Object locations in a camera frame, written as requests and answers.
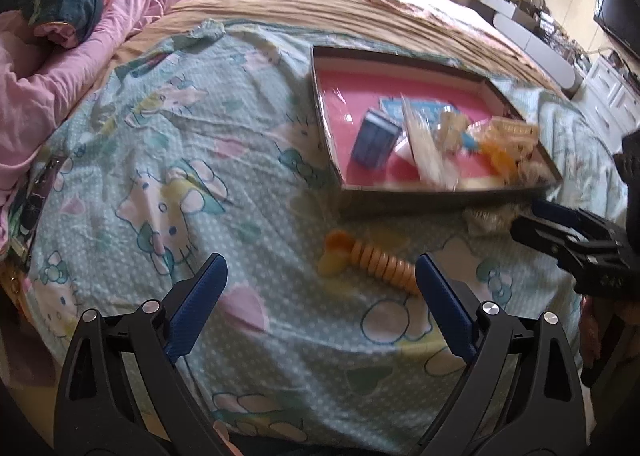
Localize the tan blanket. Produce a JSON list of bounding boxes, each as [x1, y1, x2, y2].
[[97, 0, 566, 92]]

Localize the shallow cardboard box tray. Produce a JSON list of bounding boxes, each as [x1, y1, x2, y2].
[[310, 45, 565, 222]]

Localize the orange toy screw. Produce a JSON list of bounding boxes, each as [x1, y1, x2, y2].
[[319, 230, 423, 296]]

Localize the pink quilt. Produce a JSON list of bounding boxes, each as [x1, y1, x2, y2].
[[0, 0, 201, 257]]

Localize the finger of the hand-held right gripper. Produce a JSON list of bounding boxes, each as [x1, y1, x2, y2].
[[530, 198, 608, 237], [509, 215, 586, 267]]

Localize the small blue box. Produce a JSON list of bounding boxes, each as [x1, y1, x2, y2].
[[350, 108, 405, 169]]

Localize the cartoon cat printed bedsheet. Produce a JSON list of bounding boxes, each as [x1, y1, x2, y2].
[[15, 18, 631, 442]]

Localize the clear bag with yellow clip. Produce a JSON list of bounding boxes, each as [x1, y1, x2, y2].
[[467, 117, 543, 182]]

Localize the small clear jewelry bag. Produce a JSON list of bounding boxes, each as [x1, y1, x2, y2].
[[434, 106, 483, 158]]

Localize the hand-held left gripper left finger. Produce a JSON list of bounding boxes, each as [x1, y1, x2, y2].
[[52, 252, 236, 456]]

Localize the long clear plastic bag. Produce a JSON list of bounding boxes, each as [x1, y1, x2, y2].
[[399, 93, 461, 189]]

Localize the clutter of cables and devices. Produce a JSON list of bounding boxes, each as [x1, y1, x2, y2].
[[480, 0, 601, 68]]

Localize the black flat television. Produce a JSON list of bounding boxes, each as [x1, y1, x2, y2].
[[593, 0, 640, 59]]

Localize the white drawer unit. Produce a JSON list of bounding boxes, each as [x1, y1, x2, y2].
[[582, 56, 640, 142]]

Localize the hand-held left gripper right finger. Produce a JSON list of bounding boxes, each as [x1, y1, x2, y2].
[[415, 252, 588, 456]]

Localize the dark patterned phone case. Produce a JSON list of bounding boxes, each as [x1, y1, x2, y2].
[[10, 156, 68, 262]]

